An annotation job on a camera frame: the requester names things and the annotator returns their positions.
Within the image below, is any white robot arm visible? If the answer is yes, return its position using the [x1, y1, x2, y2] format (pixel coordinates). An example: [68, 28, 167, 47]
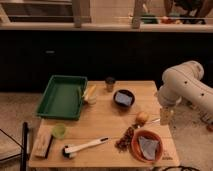
[157, 61, 213, 125]

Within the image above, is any blue sponge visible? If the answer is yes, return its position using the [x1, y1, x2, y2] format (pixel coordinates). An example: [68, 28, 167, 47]
[115, 92, 132, 106]

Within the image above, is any orange plate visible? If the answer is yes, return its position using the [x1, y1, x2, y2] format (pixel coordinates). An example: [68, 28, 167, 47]
[131, 130, 163, 163]

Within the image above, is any wooden block with black edge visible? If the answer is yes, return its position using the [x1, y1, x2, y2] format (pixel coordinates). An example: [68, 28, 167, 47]
[34, 132, 53, 158]

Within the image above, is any small dark lidded jar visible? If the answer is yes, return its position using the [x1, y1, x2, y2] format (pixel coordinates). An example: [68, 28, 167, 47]
[105, 77, 116, 92]

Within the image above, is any yellow apple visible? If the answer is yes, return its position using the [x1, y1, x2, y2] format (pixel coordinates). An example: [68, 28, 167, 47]
[135, 112, 149, 125]

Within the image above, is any dark round bowl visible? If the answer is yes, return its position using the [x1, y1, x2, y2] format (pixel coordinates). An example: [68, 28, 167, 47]
[113, 89, 135, 108]

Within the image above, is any green plastic tray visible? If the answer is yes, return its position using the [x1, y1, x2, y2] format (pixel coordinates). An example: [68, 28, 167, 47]
[37, 75, 87, 120]

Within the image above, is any brown grape bunch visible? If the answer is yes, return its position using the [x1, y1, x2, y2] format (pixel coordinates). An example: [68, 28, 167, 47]
[115, 124, 138, 152]

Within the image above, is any grey folded cloth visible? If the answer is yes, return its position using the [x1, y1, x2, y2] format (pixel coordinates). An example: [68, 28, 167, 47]
[138, 136, 159, 160]

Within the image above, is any small green cup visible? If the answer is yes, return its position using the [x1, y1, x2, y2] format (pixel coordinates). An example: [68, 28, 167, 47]
[52, 123, 66, 139]

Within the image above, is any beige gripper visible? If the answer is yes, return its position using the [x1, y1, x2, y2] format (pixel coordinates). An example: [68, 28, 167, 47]
[160, 108, 174, 125]

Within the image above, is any black chair frame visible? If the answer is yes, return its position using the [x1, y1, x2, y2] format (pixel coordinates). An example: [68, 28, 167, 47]
[1, 122, 29, 171]

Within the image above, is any white handled dish brush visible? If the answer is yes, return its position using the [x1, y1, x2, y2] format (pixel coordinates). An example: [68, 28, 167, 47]
[62, 137, 109, 158]

